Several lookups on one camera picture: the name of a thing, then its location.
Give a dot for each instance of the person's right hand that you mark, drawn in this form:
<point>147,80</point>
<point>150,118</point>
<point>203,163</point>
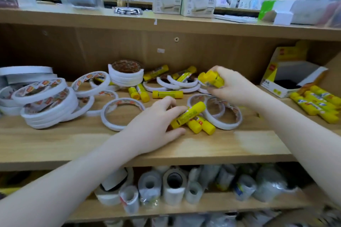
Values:
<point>237,88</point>

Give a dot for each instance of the person's left hand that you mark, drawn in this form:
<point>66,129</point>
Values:
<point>149,128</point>

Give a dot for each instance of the person's left thumb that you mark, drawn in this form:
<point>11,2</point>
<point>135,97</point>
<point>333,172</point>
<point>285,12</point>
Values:
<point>174,134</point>

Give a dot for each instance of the person's right thumb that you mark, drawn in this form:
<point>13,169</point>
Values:
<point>215,91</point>

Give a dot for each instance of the person's left middle finger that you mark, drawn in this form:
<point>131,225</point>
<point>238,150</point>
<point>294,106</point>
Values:
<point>165,102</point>

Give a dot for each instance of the person's left forearm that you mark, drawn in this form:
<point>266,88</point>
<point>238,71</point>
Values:
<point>66,181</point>

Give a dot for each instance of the person's right forearm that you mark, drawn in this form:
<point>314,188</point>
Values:
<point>298,133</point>

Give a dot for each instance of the loose yellow glue sticks group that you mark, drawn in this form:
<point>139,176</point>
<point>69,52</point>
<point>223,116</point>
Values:
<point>167,94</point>

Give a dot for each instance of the group of wrapped tape rolls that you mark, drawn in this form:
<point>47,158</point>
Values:
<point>174,184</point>

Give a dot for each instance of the small white sticker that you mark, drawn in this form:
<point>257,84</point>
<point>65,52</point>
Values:
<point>161,50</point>

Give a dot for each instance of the flat white pad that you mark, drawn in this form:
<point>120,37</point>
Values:
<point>235,18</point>

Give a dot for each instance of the yellow white cardboard display box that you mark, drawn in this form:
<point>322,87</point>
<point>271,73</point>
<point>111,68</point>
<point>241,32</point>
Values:
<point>290,75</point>

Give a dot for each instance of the row of plastic wrapped goods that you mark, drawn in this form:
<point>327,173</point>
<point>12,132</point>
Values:
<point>191,221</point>

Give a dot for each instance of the wooden shelf unit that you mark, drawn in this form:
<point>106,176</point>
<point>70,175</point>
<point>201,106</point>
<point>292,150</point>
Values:
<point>80,139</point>

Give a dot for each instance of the pile of yellow glue sticks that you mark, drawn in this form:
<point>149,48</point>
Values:
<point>310,105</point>

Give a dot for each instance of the black white stand base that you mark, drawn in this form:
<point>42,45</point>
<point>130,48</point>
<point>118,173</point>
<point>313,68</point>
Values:
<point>128,10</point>

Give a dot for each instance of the small white box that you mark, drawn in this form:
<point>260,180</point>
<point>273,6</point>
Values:
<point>283,18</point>

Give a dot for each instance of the green white box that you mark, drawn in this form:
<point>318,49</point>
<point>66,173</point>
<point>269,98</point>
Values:
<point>269,7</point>

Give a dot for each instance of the heap of white tape rolls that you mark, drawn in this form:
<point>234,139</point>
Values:
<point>48,101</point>

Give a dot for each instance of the clear plastic container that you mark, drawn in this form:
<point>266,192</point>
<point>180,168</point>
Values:
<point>314,12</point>

